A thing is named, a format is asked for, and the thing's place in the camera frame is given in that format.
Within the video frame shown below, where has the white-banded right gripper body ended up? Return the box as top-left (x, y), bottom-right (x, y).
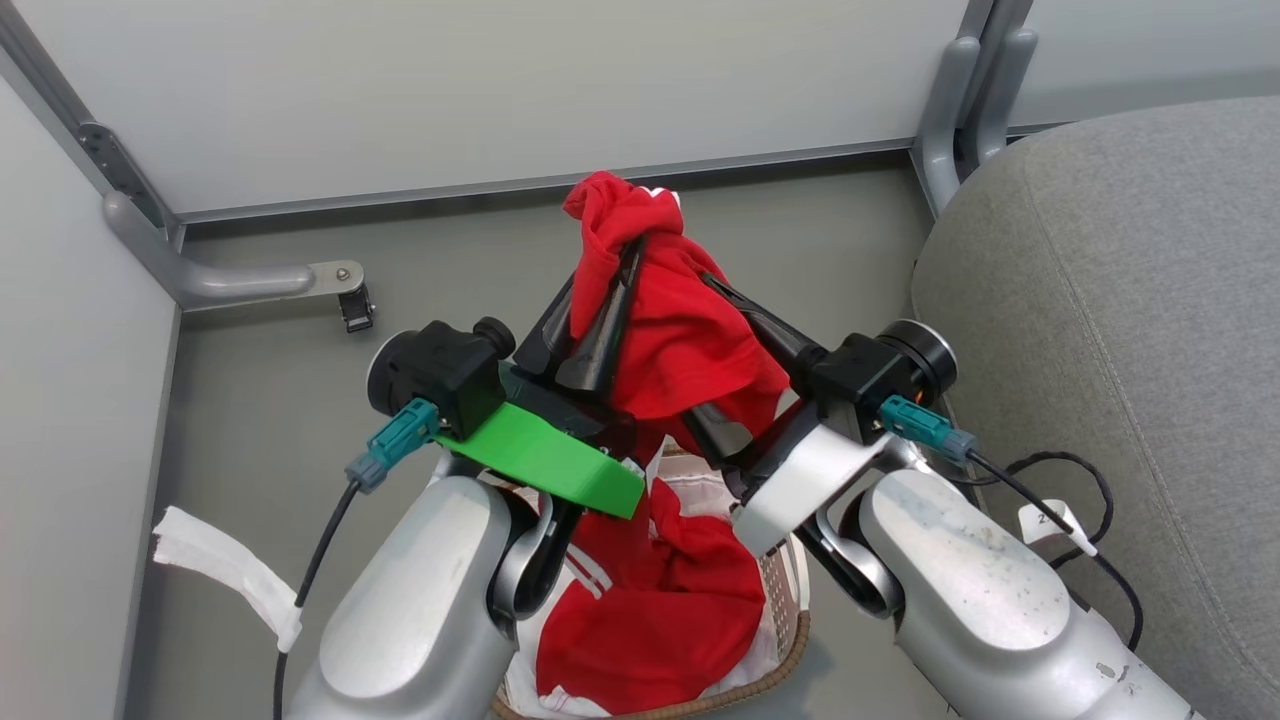
top-left (722, 400), bottom-right (893, 557)

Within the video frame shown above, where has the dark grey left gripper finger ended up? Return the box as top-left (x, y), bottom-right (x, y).
top-left (512, 277), bottom-right (577, 380)
top-left (555, 238), bottom-right (647, 397)

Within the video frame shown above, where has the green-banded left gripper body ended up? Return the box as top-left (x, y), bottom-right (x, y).
top-left (437, 365), bottom-right (646, 519)

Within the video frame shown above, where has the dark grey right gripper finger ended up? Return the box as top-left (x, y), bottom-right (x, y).
top-left (700, 272), bottom-right (827, 377)
top-left (685, 400), bottom-right (752, 463)

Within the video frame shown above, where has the red white-striped garment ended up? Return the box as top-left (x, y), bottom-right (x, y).
top-left (535, 170), bottom-right (807, 717)

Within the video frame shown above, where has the white basket liner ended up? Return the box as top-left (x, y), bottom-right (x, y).
top-left (498, 448), bottom-right (801, 720)

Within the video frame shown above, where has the white basket with brown rim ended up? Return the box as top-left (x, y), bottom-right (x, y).
top-left (488, 440), bottom-right (814, 720)

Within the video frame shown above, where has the small black caster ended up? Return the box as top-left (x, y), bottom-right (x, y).
top-left (339, 284), bottom-right (377, 335)

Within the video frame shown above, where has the white tape strip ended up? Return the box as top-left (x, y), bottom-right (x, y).
top-left (152, 505), bottom-right (305, 654)

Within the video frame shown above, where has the grey fabric sofa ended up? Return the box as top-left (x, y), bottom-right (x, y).
top-left (909, 95), bottom-right (1280, 720)

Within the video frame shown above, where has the right black cable teal plug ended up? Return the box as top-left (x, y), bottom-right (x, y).
top-left (879, 394), bottom-right (1147, 653)

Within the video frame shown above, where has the black cable teal plug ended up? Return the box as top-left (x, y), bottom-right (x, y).
top-left (879, 394), bottom-right (1147, 653)
top-left (272, 397), bottom-right (442, 720)

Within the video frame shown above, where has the left black cable teal plug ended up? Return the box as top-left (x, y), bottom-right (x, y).
top-left (272, 397), bottom-right (442, 720)

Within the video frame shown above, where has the grey partition bottom rail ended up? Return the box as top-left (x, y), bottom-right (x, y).
top-left (175, 135), bottom-right (929, 227)

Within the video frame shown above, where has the small white cable tag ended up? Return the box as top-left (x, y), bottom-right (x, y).
top-left (1017, 499), bottom-right (1099, 558)

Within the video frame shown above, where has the grey partition foot bracket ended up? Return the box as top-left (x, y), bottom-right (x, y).
top-left (102, 190), bottom-right (367, 313)

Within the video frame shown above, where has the grey partition corner post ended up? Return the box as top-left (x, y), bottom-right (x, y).
top-left (0, 0), bottom-right (187, 251)

